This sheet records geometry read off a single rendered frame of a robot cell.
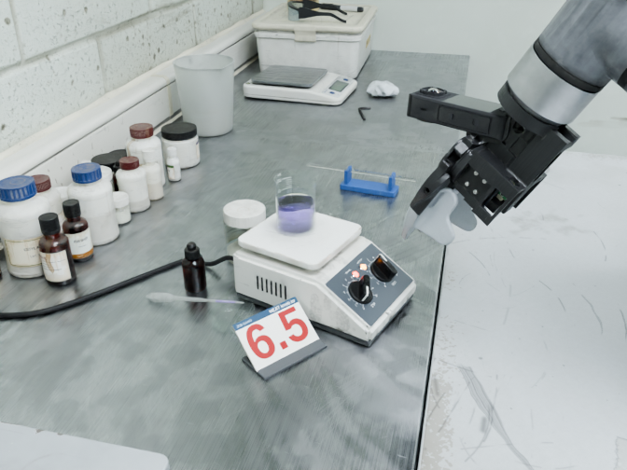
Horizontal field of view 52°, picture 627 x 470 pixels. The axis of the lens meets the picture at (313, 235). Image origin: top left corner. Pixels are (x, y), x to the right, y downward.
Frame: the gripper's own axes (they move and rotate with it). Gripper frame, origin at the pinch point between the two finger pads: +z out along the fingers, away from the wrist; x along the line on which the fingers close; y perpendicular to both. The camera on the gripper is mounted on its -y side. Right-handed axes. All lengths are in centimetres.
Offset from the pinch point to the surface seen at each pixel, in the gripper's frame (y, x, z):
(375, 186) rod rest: -16.2, 27.6, 20.1
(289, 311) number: -1.7, -12.1, 13.2
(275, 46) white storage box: -79, 71, 43
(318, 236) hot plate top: -7.3, -3.9, 9.2
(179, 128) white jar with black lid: -50, 14, 34
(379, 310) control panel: 4.8, -5.0, 8.8
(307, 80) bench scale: -59, 61, 37
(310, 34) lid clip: -73, 75, 35
